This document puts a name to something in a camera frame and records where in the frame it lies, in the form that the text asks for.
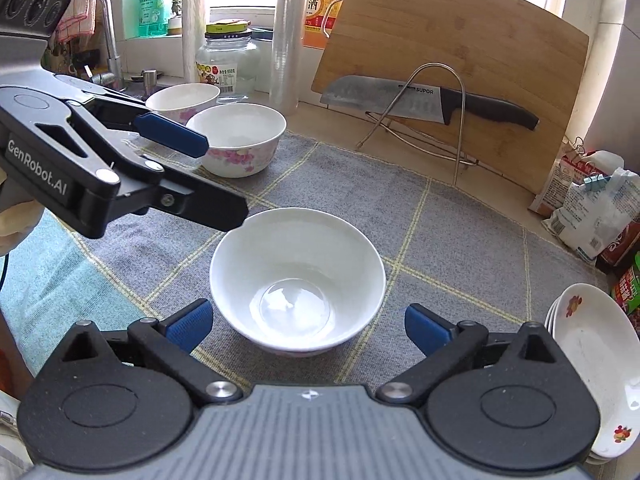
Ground white bowl pink flowers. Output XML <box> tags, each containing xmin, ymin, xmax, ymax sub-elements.
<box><xmin>145</xmin><ymin>84</ymin><xmax>220</xmax><ymax>125</ymax></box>

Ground white bowl purple flowers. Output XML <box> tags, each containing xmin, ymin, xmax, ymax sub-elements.
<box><xmin>186</xmin><ymin>103</ymin><xmax>288</xmax><ymax>179</ymax></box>

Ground plain white bowl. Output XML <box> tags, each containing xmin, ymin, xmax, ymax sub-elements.
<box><xmin>209</xmin><ymin>207</ymin><xmax>386</xmax><ymax>356</ymax></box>

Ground white plate with fruit print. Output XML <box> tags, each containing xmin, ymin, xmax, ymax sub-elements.
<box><xmin>550</xmin><ymin>283</ymin><xmax>639</xmax><ymax>460</ymax></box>

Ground white plate with fruit motif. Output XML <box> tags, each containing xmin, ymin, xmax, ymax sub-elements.
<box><xmin>544</xmin><ymin>297</ymin><xmax>560</xmax><ymax>337</ymax></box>

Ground steel kitchen faucet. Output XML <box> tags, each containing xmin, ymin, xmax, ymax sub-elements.
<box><xmin>96</xmin><ymin>0</ymin><xmax>124</xmax><ymax>90</ymax></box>

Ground clear glass jar green lid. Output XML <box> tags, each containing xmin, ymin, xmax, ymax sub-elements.
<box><xmin>195</xmin><ymin>20</ymin><xmax>260</xmax><ymax>104</ymax></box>

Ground small potted plant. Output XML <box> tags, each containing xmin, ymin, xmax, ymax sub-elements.
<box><xmin>167</xmin><ymin>0</ymin><xmax>182</xmax><ymax>36</ymax></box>

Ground plastic wrap roll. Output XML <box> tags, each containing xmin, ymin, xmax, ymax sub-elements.
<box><xmin>269</xmin><ymin>0</ymin><xmax>307</xmax><ymax>116</ymax></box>
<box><xmin>181</xmin><ymin>0</ymin><xmax>206</xmax><ymax>84</ymax></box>

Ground pink dish towel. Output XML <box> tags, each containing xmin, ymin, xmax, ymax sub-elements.
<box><xmin>55</xmin><ymin>0</ymin><xmax>96</xmax><ymax>44</ymax></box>

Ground green dish soap bottle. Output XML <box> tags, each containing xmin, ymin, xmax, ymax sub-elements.
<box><xmin>138</xmin><ymin>0</ymin><xmax>167</xmax><ymax>38</ymax></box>

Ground dark soy sauce bottle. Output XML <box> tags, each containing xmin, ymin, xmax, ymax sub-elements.
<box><xmin>598</xmin><ymin>220</ymin><xmax>640</xmax><ymax>270</ymax></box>

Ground orange cooking oil bottle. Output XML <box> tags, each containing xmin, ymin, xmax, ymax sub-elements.
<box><xmin>303</xmin><ymin>0</ymin><xmax>343</xmax><ymax>49</ymax></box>

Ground green lidded sauce jar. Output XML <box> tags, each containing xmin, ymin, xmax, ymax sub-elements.
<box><xmin>611</xmin><ymin>254</ymin><xmax>640</xmax><ymax>333</ymax></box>

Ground white plastic food bag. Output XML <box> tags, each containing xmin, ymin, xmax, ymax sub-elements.
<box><xmin>542</xmin><ymin>168</ymin><xmax>639</xmax><ymax>263</ymax></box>

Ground small white bag with clip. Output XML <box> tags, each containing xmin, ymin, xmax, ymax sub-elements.
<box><xmin>528</xmin><ymin>144</ymin><xmax>624</xmax><ymax>218</ymax></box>

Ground bamboo cutting board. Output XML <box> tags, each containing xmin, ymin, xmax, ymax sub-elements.
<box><xmin>311</xmin><ymin>0</ymin><xmax>589</xmax><ymax>193</ymax></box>

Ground metal wire board rack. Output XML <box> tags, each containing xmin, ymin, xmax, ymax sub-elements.
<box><xmin>356</xmin><ymin>62</ymin><xmax>466</xmax><ymax>188</ymax></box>

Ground black handled kitchen knife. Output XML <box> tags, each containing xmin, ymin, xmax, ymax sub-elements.
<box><xmin>320</xmin><ymin>75</ymin><xmax>539</xmax><ymax>131</ymax></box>

